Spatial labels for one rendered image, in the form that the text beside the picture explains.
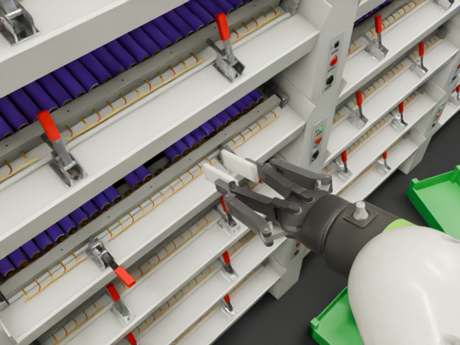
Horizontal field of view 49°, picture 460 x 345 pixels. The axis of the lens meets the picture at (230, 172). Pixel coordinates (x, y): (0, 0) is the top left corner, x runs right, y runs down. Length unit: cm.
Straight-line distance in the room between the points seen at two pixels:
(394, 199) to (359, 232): 130
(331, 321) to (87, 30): 123
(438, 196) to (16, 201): 155
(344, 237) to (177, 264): 49
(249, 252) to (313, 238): 64
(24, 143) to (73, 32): 18
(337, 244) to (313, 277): 106
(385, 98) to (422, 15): 22
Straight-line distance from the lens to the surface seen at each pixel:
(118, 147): 65
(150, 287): 98
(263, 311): 157
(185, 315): 117
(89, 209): 80
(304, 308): 159
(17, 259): 79
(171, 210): 83
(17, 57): 49
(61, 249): 78
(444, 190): 195
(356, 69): 110
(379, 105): 133
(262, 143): 92
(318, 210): 61
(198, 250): 101
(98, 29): 53
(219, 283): 120
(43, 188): 63
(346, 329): 158
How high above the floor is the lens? 143
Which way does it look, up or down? 50 degrees down
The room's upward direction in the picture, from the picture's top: straight up
